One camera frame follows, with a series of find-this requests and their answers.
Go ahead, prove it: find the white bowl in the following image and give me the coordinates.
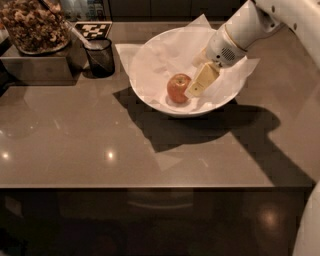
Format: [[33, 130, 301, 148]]
[[128, 26, 249, 119]]

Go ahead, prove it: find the red apple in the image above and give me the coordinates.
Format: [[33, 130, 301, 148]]
[[167, 73, 191, 104]]

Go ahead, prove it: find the white utensil in cup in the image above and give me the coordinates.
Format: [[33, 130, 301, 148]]
[[64, 21, 91, 49]]

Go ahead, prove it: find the black white marker tag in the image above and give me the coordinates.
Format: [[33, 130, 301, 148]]
[[75, 21, 112, 39]]

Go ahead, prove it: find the white paper liner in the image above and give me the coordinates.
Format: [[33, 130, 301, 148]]
[[114, 13, 261, 112]]

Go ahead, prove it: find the metal box stand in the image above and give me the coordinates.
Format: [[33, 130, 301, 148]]
[[0, 39, 86, 86]]

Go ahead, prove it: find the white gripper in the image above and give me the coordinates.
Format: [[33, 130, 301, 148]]
[[185, 25, 246, 98]]

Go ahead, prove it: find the black mesh cup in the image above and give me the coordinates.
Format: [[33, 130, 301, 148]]
[[84, 38, 115, 78]]

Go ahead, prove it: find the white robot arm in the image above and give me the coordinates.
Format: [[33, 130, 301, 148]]
[[208, 0, 320, 256]]

